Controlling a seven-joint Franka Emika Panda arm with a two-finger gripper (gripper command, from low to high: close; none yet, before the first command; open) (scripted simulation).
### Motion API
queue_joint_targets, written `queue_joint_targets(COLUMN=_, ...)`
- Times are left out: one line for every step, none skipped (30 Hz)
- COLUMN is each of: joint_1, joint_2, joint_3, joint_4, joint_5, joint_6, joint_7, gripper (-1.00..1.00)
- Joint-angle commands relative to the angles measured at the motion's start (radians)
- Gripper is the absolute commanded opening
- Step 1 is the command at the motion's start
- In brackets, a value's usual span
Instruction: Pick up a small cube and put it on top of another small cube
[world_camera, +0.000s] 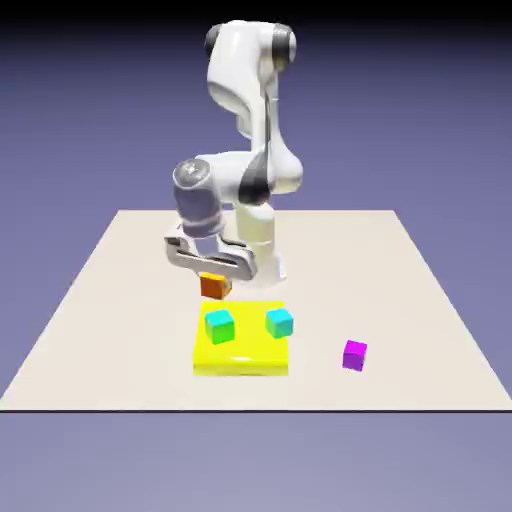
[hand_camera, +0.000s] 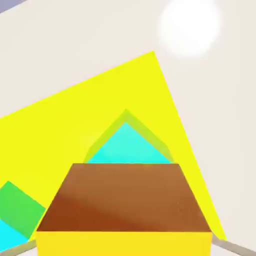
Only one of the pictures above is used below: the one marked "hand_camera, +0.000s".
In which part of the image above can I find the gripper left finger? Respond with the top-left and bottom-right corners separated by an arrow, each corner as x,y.
0,239 -> 38,256

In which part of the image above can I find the small green cube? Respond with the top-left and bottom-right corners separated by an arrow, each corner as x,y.
0,180 -> 47,253

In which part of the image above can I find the small yellow cube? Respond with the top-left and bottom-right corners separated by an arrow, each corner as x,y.
35,162 -> 213,256

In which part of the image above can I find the large yellow box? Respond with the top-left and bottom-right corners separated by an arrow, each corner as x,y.
0,50 -> 228,242

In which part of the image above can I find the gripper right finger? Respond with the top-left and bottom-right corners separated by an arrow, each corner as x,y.
211,233 -> 256,256

